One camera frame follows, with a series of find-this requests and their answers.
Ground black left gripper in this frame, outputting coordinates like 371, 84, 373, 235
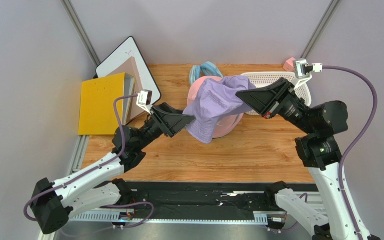
136, 102, 199, 151

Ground pink cloth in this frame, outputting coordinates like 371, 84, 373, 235
186, 75, 245, 139

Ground lavender cloth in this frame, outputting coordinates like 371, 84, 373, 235
182, 75, 258, 145

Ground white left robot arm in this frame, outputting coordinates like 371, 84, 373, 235
26, 102, 196, 235

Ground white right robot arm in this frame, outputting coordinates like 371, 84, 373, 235
236, 78, 376, 240

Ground white perforated plastic basket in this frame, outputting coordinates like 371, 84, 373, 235
242, 72, 315, 124

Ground small pink box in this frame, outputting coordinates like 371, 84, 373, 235
282, 57, 296, 72

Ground light blue headphones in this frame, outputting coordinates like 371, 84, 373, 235
188, 61, 224, 86

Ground pink brown folder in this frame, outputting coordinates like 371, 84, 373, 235
108, 57, 146, 125

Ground yellow binder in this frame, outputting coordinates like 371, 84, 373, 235
78, 72, 136, 136

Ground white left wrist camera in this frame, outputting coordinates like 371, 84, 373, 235
136, 90, 153, 114

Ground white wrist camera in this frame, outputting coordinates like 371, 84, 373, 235
136, 90, 153, 114
292, 58, 323, 90

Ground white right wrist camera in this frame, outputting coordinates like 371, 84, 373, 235
292, 58, 323, 90

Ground white board black frame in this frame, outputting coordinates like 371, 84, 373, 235
95, 36, 162, 104

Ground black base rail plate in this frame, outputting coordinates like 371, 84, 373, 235
93, 180, 298, 222

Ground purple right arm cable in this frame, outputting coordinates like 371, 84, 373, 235
267, 65, 379, 240

